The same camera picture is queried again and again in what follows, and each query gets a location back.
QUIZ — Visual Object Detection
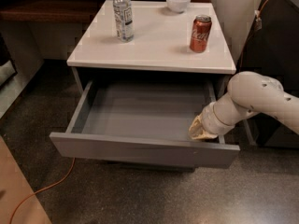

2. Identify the clear plastic water bottle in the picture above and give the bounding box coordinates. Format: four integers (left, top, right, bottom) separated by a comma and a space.
113, 0, 134, 42

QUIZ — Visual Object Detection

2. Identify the grey cabinet with white top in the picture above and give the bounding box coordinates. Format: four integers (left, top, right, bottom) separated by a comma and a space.
65, 0, 237, 174

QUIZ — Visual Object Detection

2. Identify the grey top drawer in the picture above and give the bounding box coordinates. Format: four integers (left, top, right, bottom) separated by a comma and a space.
50, 81, 239, 168

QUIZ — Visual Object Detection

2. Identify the white bowl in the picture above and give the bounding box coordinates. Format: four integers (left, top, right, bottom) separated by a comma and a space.
166, 0, 191, 13

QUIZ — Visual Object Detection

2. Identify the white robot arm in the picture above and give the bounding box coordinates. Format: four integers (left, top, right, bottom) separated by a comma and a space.
189, 71, 299, 140

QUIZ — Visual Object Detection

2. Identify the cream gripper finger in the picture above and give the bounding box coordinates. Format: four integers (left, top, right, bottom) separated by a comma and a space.
190, 115, 203, 132
189, 126, 218, 140

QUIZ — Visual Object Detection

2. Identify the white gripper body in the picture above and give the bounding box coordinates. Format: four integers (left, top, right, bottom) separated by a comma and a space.
200, 102, 234, 137

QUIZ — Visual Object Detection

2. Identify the red coke can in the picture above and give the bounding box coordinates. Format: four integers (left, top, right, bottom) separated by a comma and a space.
190, 15, 212, 53

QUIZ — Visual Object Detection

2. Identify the orange extension cable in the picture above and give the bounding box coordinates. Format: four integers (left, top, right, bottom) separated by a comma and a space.
7, 157, 77, 224

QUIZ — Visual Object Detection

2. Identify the dark cabinet at right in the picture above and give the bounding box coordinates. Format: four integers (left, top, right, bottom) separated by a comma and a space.
238, 0, 299, 148

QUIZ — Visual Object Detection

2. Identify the dark wooden shelf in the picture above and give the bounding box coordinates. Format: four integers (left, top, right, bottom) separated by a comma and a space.
0, 0, 211, 25

